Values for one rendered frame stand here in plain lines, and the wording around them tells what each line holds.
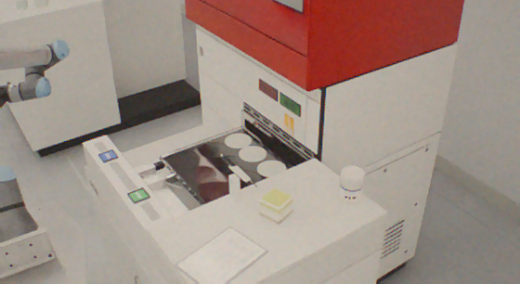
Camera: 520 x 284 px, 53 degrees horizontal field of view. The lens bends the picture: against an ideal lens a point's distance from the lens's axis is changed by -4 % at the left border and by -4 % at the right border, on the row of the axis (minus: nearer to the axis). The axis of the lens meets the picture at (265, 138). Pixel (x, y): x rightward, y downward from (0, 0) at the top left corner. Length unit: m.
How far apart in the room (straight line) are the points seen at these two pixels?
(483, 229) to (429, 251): 0.38
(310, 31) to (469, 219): 1.92
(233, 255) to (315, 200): 0.33
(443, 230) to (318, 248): 1.69
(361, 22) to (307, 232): 0.67
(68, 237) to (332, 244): 0.85
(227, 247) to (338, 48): 0.69
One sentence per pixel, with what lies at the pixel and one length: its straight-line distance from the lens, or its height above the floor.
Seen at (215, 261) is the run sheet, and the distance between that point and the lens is 1.45.
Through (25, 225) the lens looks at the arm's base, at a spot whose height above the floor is 0.95.
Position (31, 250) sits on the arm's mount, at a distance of 1.73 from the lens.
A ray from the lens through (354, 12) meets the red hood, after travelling 1.68.
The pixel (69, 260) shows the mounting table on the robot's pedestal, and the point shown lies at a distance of 1.76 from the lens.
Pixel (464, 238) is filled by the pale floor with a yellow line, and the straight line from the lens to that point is 3.10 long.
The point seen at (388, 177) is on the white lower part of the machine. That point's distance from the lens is 2.21.
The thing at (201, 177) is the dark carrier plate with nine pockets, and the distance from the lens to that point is 1.85.
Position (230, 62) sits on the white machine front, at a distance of 2.13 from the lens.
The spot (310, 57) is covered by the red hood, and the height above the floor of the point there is 1.34.
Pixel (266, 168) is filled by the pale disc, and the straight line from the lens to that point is 1.88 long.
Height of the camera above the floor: 2.01
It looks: 33 degrees down
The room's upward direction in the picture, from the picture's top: straight up
